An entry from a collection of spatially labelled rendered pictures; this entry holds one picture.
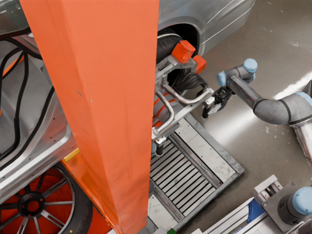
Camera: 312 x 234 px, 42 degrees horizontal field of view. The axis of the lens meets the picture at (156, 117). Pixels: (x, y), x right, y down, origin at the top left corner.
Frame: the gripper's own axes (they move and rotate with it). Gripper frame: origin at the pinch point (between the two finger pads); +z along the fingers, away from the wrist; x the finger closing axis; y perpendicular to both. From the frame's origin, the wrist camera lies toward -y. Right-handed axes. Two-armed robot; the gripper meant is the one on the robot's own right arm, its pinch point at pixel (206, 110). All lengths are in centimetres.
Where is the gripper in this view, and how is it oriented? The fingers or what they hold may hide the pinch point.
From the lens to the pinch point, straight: 222.0
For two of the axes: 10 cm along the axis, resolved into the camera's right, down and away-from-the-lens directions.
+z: -7.5, 5.8, -3.0
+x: 6.6, 6.9, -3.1
